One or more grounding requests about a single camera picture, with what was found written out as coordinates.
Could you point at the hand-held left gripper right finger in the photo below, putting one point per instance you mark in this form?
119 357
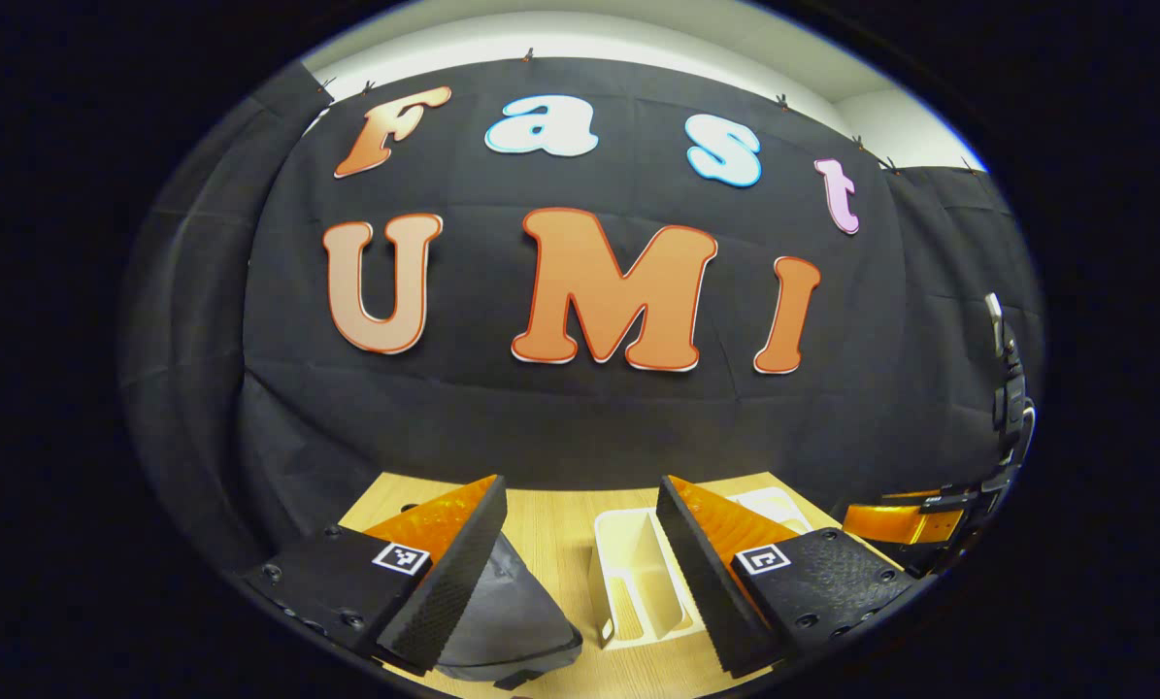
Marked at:
696 582

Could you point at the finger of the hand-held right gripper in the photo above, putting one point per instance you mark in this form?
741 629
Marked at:
900 522

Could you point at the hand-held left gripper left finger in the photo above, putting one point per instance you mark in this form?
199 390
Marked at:
448 582

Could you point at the white bookshelf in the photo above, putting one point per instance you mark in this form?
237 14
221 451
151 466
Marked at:
638 573

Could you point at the grey schoolbag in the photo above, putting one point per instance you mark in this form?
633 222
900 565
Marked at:
512 621

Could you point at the black backdrop cloth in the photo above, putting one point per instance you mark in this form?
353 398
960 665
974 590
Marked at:
589 408

